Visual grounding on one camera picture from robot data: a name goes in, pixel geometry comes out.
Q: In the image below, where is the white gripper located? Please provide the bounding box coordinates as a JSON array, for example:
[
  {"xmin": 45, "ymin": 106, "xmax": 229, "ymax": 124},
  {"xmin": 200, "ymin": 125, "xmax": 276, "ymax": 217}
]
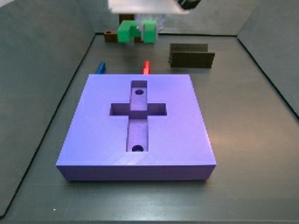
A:
[{"xmin": 106, "ymin": 0, "xmax": 186, "ymax": 14}]

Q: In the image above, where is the green U-shaped block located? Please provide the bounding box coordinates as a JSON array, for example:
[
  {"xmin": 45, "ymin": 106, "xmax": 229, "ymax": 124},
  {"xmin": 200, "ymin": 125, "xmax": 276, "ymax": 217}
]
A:
[{"xmin": 116, "ymin": 20, "xmax": 157, "ymax": 44}]

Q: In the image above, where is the black fixture block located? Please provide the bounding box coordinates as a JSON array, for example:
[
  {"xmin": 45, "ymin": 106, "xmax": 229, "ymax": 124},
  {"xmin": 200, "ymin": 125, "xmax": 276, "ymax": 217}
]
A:
[{"xmin": 169, "ymin": 43, "xmax": 214, "ymax": 68}]

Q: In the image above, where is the purple board with cross slot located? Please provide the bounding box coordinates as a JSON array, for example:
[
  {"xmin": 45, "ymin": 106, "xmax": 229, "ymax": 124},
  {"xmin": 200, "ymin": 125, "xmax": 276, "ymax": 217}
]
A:
[{"xmin": 56, "ymin": 74, "xmax": 216, "ymax": 181}]

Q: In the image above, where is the brown T-shaped block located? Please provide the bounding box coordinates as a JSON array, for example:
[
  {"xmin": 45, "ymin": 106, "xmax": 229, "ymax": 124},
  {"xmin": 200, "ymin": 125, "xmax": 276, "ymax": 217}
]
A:
[{"xmin": 104, "ymin": 14, "xmax": 142, "ymax": 43}]

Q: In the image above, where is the blue peg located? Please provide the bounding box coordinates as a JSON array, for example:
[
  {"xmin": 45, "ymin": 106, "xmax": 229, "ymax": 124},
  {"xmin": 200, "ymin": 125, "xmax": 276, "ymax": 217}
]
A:
[{"xmin": 94, "ymin": 61, "xmax": 105, "ymax": 74}]

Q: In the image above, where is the red peg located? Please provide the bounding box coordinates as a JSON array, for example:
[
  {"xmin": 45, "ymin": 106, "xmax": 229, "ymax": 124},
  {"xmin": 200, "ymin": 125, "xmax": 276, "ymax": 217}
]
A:
[{"xmin": 142, "ymin": 60, "xmax": 150, "ymax": 74}]

